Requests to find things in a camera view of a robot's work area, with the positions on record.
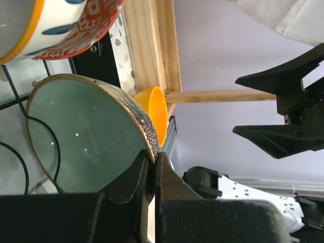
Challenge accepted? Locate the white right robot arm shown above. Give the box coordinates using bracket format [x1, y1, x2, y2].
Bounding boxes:
[183, 44, 323, 242]

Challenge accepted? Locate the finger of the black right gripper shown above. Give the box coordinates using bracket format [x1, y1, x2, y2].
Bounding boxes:
[234, 43, 324, 96]
[232, 125, 323, 159]

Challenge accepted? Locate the black wire dish rack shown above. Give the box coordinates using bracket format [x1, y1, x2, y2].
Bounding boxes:
[0, 32, 121, 195]

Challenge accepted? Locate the yellow bowl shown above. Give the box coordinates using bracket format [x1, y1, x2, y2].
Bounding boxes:
[135, 86, 168, 147]

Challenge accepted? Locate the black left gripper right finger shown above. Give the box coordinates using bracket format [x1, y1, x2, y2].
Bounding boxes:
[155, 152, 291, 242]

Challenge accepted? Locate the white cloth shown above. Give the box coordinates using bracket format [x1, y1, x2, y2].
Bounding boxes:
[233, 0, 323, 46]

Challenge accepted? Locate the light green bowl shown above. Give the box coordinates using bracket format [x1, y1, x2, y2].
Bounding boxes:
[26, 74, 159, 193]

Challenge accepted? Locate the aluminium rail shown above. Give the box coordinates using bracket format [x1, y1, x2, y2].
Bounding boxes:
[161, 116, 180, 167]

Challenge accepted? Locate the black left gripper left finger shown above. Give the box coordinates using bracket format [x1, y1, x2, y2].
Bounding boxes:
[1, 150, 149, 242]

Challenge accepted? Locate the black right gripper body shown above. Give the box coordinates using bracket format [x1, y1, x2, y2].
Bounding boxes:
[276, 78, 323, 125]

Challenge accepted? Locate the blue triangle pattern bowl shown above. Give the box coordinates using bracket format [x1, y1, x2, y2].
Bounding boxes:
[1, 0, 124, 64]

